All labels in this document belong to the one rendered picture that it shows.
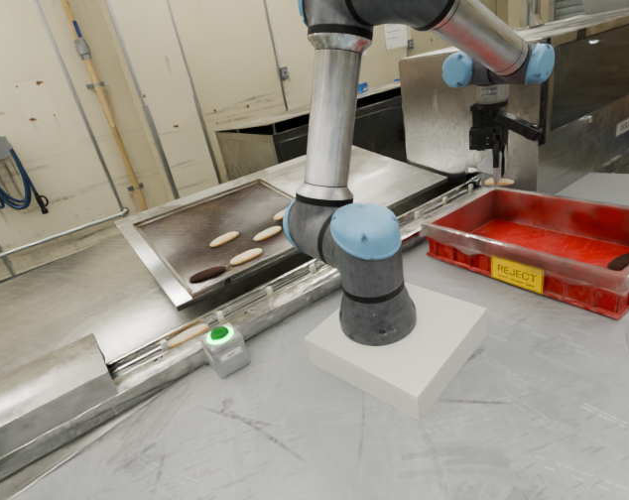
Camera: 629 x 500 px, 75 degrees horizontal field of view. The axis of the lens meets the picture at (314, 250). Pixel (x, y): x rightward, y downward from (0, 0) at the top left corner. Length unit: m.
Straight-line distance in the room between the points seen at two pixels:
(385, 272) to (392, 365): 0.16
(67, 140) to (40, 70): 0.60
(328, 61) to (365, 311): 0.44
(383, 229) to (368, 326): 0.19
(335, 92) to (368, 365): 0.48
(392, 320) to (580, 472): 0.33
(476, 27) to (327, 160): 0.33
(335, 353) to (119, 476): 0.41
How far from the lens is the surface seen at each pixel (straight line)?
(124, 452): 0.87
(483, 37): 0.85
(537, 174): 1.44
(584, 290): 0.97
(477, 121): 1.20
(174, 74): 4.49
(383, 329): 0.77
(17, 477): 0.96
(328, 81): 0.77
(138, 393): 0.94
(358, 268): 0.70
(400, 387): 0.71
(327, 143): 0.77
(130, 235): 1.47
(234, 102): 5.03
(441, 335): 0.79
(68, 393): 0.90
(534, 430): 0.74
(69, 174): 4.60
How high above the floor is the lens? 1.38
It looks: 25 degrees down
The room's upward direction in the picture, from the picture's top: 12 degrees counter-clockwise
